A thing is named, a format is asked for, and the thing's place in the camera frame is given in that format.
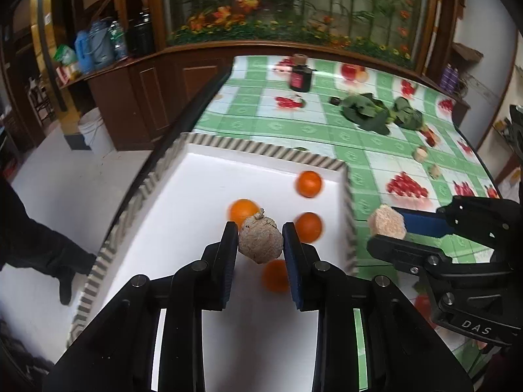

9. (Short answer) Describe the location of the green printed tablecloth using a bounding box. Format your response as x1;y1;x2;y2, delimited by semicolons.
192;55;501;360

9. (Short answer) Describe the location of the clear plastic bottle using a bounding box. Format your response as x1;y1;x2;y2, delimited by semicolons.
108;20;128;60

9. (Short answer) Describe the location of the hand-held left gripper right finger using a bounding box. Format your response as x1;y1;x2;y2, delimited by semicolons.
282;221;475;392

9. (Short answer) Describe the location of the wooden cabinet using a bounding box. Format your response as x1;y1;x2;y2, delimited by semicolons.
0;0;233;152

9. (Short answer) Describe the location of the large blue water bottle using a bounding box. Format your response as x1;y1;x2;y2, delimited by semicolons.
89;20;117;70

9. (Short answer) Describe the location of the white box with striped rim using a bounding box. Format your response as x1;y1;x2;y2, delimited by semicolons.
67;132;360;392

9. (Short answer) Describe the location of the dark bag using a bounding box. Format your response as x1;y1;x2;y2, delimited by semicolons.
494;104;523;152

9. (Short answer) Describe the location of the beige chunk with stem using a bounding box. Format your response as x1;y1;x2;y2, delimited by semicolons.
238;208;284;264

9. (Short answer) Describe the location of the glass case with artificial plants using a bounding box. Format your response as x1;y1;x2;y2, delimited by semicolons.
157;0;440;70

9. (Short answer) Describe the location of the person's dark clothed leg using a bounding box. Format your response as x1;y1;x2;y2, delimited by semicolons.
0;180;96;307

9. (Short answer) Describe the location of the tall beige cylinder chunk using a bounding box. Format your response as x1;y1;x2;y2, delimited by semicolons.
368;205;406;239

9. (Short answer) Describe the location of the orange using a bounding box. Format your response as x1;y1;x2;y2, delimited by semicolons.
296;171;323;199
261;259;292;293
229;198;261;229
295;212;323;242

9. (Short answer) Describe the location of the blue plastic jug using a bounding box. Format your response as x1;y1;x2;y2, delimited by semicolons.
75;30;95;75

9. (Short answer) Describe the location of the black jar with red label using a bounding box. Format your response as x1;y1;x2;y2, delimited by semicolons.
289;64;312;92

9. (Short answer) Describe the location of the dark pot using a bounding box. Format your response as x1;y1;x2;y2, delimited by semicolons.
127;12;156;56

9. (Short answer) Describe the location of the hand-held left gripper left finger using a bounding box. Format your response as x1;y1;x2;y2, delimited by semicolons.
43;220;240;392

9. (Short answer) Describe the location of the white bucket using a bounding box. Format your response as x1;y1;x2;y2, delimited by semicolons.
77;108;114;156

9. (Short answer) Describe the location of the bok choy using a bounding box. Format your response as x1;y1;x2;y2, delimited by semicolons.
341;93;391;135
390;97;426;131

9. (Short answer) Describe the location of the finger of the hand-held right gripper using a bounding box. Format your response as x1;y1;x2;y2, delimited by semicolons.
396;196;523;251
366;235;511;278

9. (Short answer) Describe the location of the green packet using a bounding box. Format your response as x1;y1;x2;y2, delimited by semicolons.
53;45;78;66

